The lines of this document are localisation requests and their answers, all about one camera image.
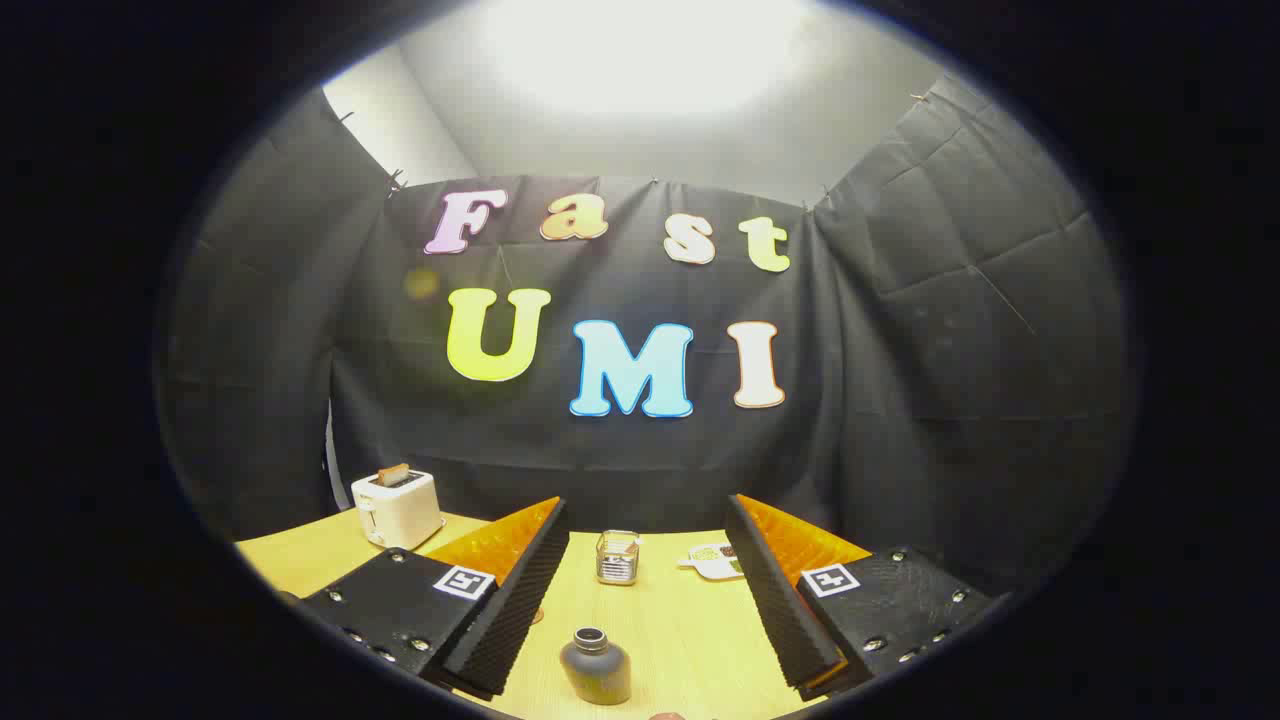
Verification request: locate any white toaster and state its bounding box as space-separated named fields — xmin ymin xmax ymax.
xmin=350 ymin=468 xmax=446 ymax=551

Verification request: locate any silver bottle with green label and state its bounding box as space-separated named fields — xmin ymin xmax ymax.
xmin=559 ymin=627 xmax=633 ymax=707

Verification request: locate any white divided dish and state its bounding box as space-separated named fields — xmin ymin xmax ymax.
xmin=678 ymin=543 xmax=746 ymax=581

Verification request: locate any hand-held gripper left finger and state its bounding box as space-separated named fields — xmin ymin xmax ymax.
xmin=296 ymin=496 xmax=571 ymax=701

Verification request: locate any wooden table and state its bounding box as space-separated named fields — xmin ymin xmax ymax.
xmin=235 ymin=510 xmax=871 ymax=720

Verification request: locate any black backdrop cloth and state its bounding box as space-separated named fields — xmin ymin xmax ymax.
xmin=160 ymin=75 xmax=1136 ymax=601

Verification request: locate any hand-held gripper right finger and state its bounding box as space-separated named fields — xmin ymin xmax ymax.
xmin=723 ymin=493 xmax=1009 ymax=703

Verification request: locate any metal wire holder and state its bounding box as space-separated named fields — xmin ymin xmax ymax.
xmin=596 ymin=530 xmax=641 ymax=587

